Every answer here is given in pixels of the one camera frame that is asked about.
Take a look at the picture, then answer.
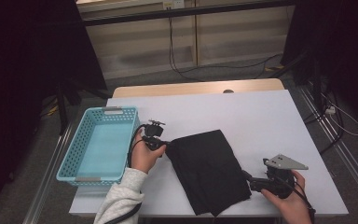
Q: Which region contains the white wall socket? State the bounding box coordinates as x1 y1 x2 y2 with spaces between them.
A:
162 0 186 9

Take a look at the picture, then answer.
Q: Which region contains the long aluminium floor rail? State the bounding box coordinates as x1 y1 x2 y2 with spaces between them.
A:
297 85 358 203

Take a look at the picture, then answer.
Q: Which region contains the yellow cable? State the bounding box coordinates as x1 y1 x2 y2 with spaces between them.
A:
40 96 60 118

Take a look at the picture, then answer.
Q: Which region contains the person's right hand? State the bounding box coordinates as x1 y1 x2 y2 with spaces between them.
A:
260 170 313 224

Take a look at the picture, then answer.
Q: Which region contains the black horizontal bar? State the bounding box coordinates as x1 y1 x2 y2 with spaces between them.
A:
82 0 296 27

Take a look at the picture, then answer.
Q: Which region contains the right hand-held gripper cable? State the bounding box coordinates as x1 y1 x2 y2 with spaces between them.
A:
290 182 317 219

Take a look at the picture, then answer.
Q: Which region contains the hand-held gripper cable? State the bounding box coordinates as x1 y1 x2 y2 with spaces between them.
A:
290 182 317 219
103 123 150 224

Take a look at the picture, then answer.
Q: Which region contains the white table cover sheet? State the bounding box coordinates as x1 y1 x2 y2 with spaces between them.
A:
69 89 350 217

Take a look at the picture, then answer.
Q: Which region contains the light blue plastic basket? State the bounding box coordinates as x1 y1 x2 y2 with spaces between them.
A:
55 105 142 189

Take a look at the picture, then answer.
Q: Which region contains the black floor cable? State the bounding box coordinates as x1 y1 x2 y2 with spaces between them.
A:
180 53 283 79

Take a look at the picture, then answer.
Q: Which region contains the person's left hand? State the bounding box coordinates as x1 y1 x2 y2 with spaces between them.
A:
131 130 168 175

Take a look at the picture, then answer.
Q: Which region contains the black garment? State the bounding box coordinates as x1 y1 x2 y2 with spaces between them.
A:
165 129 253 217

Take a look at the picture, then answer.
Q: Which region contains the white floor cable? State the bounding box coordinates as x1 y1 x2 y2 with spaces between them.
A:
321 92 358 137

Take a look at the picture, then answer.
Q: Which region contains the short aluminium floor rail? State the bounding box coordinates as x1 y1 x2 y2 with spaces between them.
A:
22 118 76 224

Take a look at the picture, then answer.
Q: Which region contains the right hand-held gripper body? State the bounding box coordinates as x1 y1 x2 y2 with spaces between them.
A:
249 153 310 201

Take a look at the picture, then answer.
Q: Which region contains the left hand-held gripper cable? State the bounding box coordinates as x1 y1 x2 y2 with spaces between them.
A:
103 123 150 224

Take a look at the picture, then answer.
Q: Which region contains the large black curtain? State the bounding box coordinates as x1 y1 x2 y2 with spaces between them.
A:
0 0 108 208

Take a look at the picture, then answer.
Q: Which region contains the black hanging cable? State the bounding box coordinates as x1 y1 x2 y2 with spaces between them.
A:
167 17 205 83

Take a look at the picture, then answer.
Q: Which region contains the black tripod stand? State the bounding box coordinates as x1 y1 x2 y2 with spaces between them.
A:
54 77 114 136

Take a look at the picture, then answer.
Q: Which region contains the narrow black curtain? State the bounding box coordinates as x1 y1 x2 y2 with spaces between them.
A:
281 0 358 132

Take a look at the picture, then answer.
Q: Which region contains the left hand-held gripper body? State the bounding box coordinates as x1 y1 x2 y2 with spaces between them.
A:
142 119 170 152

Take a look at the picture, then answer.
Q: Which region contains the bundle of black cables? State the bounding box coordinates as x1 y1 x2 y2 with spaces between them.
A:
302 82 346 156

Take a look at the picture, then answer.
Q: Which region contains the black metal stand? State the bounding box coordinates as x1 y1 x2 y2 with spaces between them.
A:
269 49 324 108

